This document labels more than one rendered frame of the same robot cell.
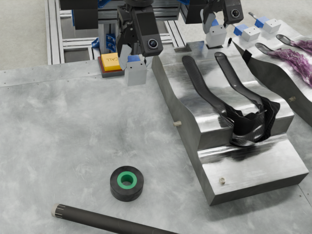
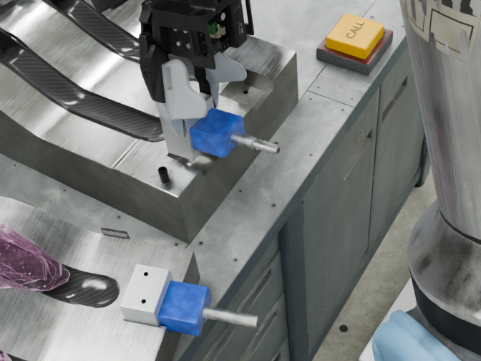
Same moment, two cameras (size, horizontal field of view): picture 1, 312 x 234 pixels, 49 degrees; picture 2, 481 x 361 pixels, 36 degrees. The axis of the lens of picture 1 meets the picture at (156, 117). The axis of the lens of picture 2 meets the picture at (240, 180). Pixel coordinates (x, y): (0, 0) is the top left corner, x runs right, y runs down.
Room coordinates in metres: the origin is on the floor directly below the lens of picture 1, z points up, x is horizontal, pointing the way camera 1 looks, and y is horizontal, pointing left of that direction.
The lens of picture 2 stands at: (1.41, -0.36, 1.50)
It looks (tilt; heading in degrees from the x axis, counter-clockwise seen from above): 50 degrees down; 152
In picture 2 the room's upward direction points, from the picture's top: 8 degrees counter-clockwise
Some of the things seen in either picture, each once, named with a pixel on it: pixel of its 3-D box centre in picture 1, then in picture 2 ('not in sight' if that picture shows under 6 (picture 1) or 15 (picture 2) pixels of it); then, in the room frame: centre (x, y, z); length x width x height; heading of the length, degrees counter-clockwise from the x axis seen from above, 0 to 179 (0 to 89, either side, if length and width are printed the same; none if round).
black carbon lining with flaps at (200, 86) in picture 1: (228, 87); (76, 46); (0.68, -0.18, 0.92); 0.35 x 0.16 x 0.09; 24
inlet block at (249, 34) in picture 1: (240, 29); (194, 309); (1.05, -0.24, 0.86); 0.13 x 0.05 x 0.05; 42
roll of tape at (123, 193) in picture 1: (126, 183); not in sight; (0.39, 0.04, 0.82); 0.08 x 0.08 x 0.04
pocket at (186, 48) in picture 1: (180, 52); (248, 97); (0.85, -0.04, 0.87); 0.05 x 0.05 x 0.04; 24
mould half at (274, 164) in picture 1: (223, 104); (81, 67); (0.66, -0.18, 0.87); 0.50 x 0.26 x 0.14; 24
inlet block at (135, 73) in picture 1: (131, 61); not in sight; (0.70, 0.09, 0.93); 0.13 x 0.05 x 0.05; 24
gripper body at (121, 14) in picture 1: (136, 14); not in sight; (0.69, 0.09, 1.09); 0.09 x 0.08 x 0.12; 24
